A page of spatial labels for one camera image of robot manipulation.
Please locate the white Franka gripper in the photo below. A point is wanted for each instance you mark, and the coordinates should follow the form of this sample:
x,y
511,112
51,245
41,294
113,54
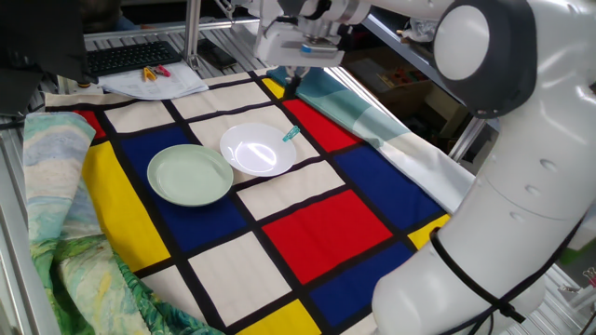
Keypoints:
x,y
284,49

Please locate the teal plastic clamp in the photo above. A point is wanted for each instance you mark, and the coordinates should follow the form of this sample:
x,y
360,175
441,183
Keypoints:
x,y
291,133

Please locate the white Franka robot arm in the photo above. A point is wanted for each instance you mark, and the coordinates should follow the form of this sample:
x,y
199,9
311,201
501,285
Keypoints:
x,y
512,186

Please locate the pink plastic clamp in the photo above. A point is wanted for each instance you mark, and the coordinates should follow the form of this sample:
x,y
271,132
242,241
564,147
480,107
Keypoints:
x,y
163,71

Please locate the yellow plastic clamp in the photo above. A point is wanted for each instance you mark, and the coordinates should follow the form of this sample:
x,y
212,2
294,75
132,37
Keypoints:
x,y
148,74

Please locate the white plate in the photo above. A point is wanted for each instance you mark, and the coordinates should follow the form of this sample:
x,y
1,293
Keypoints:
x,y
258,150

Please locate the black phone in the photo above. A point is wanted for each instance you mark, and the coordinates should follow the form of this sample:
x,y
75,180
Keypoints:
x,y
216,53

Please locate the brown cardboard box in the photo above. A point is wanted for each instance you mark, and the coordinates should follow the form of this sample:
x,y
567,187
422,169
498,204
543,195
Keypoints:
x,y
400,97

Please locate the white paper stack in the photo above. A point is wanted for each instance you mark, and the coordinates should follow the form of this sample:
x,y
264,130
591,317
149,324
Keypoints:
x,y
177,86

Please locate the pale green plate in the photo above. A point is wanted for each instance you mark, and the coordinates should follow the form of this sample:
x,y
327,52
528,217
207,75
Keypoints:
x,y
190,175

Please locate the teal and white cloth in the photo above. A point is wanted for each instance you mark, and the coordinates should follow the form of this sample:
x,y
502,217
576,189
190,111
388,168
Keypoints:
x,y
410,167

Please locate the colour block grid tablecloth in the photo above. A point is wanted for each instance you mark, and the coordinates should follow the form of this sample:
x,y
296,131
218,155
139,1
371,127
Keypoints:
x,y
321,232

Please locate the black keyboard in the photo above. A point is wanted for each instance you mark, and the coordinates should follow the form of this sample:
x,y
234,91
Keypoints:
x,y
132,57

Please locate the green painting print cloth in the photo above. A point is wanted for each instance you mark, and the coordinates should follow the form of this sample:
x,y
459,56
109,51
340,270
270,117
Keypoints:
x,y
84,279

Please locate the aluminium upright post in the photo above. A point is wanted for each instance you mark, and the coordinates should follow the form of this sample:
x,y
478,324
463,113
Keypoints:
x,y
192,32

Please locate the grey metal shelf frame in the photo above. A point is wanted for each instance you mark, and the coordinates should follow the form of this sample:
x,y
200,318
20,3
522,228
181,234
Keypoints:
x,y
410,51

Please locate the aluminium horizontal rail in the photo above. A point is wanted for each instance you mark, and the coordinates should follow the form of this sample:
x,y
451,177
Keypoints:
x,y
139,30

